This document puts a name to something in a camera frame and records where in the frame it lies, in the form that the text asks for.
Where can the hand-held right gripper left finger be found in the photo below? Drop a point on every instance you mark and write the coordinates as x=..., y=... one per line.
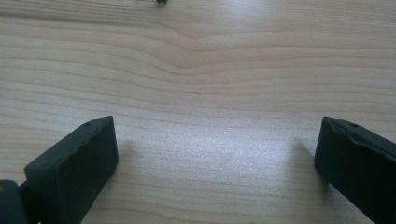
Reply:
x=74, y=174

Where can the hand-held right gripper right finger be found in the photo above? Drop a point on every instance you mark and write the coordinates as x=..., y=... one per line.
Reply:
x=358, y=161

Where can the small dark object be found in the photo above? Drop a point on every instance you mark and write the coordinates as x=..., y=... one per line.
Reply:
x=161, y=1

